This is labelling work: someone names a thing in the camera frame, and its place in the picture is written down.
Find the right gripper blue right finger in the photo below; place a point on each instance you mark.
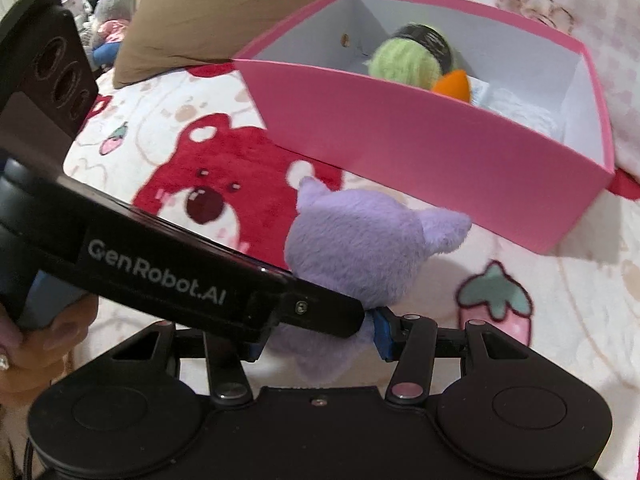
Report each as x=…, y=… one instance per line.
x=409, y=341

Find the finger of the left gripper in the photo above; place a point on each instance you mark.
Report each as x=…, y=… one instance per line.
x=313, y=307

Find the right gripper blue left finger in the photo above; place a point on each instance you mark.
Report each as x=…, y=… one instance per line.
x=227, y=382

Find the purple plush toy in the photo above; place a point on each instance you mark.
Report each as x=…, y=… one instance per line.
x=365, y=245

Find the clear floss pick box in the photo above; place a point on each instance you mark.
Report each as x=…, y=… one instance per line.
x=505, y=103

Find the white tissue packet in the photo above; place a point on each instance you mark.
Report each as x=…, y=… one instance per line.
x=479, y=90

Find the orange makeup sponge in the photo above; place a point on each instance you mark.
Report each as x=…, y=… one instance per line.
x=455, y=85

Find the green yarn ball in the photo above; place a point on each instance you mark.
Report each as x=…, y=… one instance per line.
x=417, y=55

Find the person's left hand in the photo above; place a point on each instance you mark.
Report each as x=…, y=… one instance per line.
x=30, y=361

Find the bear print blanket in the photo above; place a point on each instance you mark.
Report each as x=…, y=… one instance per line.
x=190, y=146

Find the cream fluffy blanket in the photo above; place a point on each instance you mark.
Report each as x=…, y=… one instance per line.
x=13, y=435

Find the stuffed toys pile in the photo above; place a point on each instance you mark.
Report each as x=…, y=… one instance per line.
x=104, y=31

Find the pink cardboard box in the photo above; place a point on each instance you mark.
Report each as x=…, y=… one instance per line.
x=309, y=82

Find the brown embroidered pillow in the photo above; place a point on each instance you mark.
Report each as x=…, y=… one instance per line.
x=169, y=34

